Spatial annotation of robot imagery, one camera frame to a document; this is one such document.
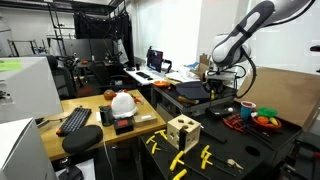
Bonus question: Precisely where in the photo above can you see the black mesh office chair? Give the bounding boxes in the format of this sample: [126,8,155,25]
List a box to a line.
[88,61,129,94]

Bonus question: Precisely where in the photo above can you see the orange bowl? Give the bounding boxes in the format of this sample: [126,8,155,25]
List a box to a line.
[153,80,172,89]

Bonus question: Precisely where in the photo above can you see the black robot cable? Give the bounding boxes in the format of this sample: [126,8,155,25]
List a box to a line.
[233,46,258,100]

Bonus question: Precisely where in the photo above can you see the open cardboard box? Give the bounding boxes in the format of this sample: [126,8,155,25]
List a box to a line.
[198,53,214,79]

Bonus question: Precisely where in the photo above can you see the wooden shape sorter box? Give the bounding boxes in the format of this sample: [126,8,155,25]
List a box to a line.
[166,113,202,155]

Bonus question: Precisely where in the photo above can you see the small black keyboard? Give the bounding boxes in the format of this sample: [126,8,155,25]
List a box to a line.
[135,71,152,80]

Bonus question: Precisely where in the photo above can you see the black box with red label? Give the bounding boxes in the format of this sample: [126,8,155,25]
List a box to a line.
[113,117,135,136]

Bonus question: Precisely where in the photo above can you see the dark cylindrical mug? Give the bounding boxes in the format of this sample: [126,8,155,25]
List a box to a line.
[99,104,115,127]

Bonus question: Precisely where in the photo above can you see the red plastic bowl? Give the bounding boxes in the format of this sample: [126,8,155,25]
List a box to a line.
[252,114,283,131]

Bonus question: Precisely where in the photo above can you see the green sticky note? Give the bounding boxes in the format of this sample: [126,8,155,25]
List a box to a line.
[0,58,24,72]

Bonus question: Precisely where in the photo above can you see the white desk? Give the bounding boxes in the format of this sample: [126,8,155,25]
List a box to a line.
[124,66,201,88]

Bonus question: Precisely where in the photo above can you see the brown round object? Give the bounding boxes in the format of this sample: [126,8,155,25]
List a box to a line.
[103,89,117,101]

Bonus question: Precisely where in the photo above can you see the large brown cardboard sheet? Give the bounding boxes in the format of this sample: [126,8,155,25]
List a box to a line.
[234,65,320,128]

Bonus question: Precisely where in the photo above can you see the black monitor with lit screen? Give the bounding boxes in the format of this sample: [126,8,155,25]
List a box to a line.
[146,48,165,73]

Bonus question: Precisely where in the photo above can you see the white hanging cable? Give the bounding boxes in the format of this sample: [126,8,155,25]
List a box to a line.
[101,133,116,180]

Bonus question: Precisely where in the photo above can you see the black headphones on stand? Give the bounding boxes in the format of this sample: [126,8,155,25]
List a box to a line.
[162,58,174,74]

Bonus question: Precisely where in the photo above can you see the plain white cabinet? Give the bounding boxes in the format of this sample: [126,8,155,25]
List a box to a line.
[0,116,58,180]

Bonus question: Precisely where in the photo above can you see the black metal rack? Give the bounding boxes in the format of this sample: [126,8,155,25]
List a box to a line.
[48,1,68,58]

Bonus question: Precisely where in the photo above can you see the navy plastic tote lid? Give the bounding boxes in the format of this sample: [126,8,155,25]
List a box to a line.
[174,80,211,101]

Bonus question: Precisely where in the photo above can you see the black flat hex key holder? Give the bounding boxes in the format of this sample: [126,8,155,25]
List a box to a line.
[203,105,242,122]

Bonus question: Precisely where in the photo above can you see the small tan box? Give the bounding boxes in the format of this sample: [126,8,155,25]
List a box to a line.
[132,112,158,128]

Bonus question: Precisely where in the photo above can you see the green toy vegetable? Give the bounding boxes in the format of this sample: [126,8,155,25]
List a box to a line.
[257,106,279,118]

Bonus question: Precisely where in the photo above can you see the black hanging curtain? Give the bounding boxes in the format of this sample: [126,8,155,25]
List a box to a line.
[73,11,134,64]

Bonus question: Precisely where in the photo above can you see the black round stool cushion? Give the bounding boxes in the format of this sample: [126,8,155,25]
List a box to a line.
[61,124,104,155]

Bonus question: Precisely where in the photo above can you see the orange toy fruit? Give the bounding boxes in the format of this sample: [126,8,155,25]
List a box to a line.
[257,115,270,125]

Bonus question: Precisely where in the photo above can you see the light wooden desk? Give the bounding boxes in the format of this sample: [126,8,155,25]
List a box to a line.
[38,89,168,163]

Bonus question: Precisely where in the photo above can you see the white paper stack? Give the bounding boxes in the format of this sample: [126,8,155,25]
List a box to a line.
[164,64,201,84]

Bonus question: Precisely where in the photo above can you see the yellow block on mat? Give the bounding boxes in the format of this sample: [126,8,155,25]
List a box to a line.
[199,144,233,166]

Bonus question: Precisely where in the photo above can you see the blue cup with red rim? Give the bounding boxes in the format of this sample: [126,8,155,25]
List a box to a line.
[239,100,257,121]

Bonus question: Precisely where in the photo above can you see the black wedge hex key stand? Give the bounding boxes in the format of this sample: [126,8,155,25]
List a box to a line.
[199,124,229,144]

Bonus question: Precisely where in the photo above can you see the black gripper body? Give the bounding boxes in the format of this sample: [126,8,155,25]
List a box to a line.
[205,79,225,94]

